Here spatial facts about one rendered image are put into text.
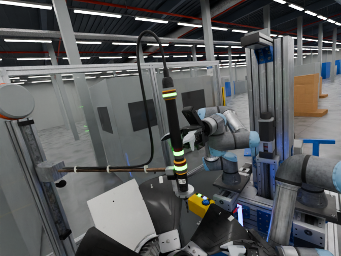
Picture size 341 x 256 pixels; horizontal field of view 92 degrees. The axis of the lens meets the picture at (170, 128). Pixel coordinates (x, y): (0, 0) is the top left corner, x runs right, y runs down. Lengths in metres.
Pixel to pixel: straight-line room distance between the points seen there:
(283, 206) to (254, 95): 0.77
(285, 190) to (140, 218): 0.68
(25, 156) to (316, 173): 1.19
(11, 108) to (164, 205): 0.76
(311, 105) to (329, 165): 7.72
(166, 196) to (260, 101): 0.94
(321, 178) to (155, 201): 0.65
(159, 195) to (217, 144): 0.35
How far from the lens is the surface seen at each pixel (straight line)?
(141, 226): 0.98
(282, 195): 0.87
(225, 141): 0.78
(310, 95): 8.47
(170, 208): 0.78
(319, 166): 0.83
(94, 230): 0.67
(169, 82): 0.52
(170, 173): 0.60
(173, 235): 0.77
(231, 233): 0.89
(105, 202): 0.97
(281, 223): 0.89
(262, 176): 1.45
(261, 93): 1.34
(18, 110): 0.98
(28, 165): 1.00
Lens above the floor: 1.81
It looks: 12 degrees down
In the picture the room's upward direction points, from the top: 9 degrees counter-clockwise
